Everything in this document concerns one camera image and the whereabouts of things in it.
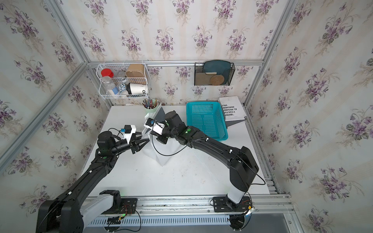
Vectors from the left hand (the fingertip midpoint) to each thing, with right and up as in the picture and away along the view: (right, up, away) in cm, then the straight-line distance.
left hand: (149, 139), depth 75 cm
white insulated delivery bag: (+7, -1, -18) cm, 20 cm away
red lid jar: (-32, +40, +17) cm, 54 cm away
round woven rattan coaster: (+40, +37, +23) cm, 60 cm away
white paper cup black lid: (-13, +31, +19) cm, 38 cm away
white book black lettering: (+54, +18, +33) cm, 66 cm away
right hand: (+2, +4, 0) cm, 5 cm away
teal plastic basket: (+36, +11, +37) cm, 53 cm away
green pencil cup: (-5, +19, +24) cm, 31 cm away
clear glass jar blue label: (-30, +31, +16) cm, 46 cm away
